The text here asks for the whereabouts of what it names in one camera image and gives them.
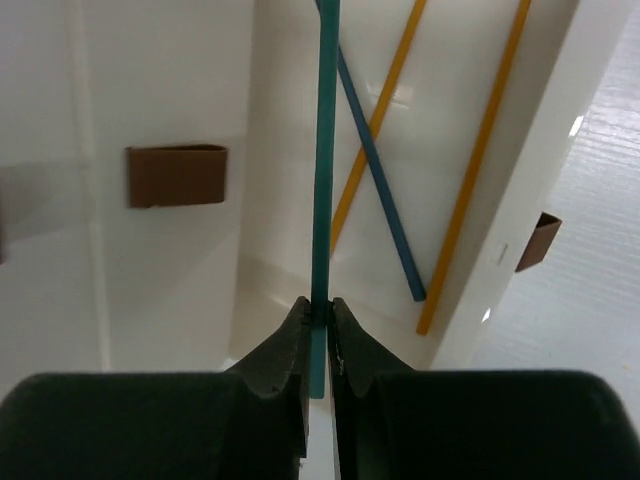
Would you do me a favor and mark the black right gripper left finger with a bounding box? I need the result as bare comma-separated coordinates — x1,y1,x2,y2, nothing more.
1,298,311,479

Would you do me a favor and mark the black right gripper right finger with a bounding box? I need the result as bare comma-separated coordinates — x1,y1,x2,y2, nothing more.
328,298,639,479

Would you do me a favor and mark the yellow chopstick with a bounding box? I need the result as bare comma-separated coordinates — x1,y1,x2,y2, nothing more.
330,0,427,252
415,0,532,336

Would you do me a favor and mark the blue chopstick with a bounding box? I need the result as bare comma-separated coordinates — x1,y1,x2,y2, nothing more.
337,48,426,302

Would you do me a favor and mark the teal chopstick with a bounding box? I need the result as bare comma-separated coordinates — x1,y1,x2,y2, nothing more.
309,1,340,399

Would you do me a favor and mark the brown box clip right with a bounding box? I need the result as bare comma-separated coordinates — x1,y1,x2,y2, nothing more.
515,212,562,273

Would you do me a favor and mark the brown box clip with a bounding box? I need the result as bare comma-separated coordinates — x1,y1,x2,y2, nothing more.
125,144,229,209
515,212,562,273

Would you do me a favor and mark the brown box clip left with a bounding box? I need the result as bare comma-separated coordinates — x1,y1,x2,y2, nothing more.
125,144,229,209

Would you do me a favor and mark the white utensil container box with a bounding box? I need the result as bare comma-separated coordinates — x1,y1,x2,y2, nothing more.
0,0,636,374

